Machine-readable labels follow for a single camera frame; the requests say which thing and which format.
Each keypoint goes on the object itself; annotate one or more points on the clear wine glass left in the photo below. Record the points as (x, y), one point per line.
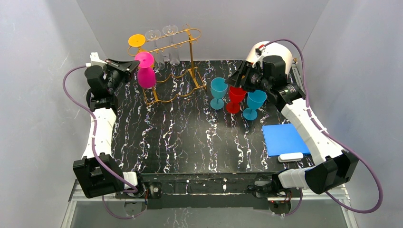
(153, 35)

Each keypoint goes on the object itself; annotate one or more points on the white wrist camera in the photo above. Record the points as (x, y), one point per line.
(259, 50)
(96, 59)

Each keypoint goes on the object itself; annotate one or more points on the light blue wine glass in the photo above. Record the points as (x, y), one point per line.
(218, 91)

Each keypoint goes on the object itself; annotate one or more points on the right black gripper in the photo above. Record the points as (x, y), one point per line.
(248, 80)

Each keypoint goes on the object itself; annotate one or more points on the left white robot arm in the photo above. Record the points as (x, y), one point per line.
(97, 172)

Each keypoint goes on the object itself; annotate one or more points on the red wine glass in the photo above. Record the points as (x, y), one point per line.
(236, 95)

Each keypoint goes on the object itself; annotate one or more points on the clear wine glass right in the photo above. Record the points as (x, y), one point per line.
(170, 31)

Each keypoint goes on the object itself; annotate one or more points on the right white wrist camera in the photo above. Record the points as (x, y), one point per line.
(259, 50)

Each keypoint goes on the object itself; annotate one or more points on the clear wine glass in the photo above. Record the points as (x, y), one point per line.
(170, 31)
(153, 35)

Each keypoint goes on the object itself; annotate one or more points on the teal blue wine glass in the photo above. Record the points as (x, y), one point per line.
(255, 100)

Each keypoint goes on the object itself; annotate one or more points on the yellow wine glass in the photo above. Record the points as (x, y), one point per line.
(137, 40)

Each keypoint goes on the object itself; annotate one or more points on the blue flat board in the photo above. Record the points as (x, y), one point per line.
(283, 139)

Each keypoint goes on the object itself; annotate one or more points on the gold wire wine glass rack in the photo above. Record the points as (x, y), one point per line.
(186, 35)

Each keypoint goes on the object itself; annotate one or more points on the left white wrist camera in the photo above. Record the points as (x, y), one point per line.
(96, 59)

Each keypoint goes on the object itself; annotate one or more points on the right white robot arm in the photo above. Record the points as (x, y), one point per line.
(334, 165)

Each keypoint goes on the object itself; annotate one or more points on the small white bar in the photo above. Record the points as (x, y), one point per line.
(290, 157)

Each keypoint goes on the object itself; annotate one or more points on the magenta wine glass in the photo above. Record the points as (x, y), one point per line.
(146, 75)

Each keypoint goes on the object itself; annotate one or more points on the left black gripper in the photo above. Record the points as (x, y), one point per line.
(112, 71)

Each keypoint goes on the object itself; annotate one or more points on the round pastel drawer cabinet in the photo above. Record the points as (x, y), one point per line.
(274, 49)

